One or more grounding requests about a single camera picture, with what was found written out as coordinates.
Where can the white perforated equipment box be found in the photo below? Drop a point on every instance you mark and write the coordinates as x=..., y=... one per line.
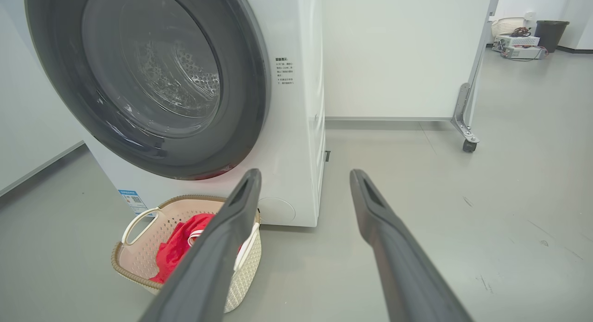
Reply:
x=519, y=41

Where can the white partition panel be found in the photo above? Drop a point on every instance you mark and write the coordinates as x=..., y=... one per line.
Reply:
x=398, y=53

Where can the white front-load washing machine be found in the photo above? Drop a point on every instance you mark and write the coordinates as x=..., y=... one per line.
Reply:
x=296, y=127

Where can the blue energy label sticker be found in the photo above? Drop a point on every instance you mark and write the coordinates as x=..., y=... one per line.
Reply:
x=133, y=202

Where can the dark grey trash bin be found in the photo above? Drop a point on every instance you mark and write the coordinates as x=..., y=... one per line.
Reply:
x=551, y=34

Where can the black round glass washer door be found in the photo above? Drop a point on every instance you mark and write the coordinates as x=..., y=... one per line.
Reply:
x=241, y=104

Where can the red white clothing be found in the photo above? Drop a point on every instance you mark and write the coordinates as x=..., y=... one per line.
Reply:
x=178, y=248

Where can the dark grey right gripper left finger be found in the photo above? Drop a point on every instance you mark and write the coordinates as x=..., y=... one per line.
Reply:
x=208, y=266

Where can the white wicker basket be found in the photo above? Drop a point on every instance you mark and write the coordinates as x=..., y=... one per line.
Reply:
x=505, y=25

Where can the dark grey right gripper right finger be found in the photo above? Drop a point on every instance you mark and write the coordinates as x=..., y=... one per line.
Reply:
x=403, y=266

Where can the black caster wheel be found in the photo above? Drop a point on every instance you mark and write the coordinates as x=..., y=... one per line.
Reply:
x=469, y=146

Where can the black text notice sticker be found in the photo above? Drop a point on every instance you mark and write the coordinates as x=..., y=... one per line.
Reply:
x=284, y=72

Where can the metal partition leg bracket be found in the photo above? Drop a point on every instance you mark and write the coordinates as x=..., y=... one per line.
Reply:
x=462, y=113

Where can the grey flat equipment box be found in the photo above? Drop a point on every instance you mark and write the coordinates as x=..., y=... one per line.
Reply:
x=523, y=53

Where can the cream perforated laundry basket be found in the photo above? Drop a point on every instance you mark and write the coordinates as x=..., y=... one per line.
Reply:
x=139, y=257

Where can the stainless steel washing machine drum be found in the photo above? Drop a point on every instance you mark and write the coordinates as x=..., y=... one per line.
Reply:
x=185, y=81

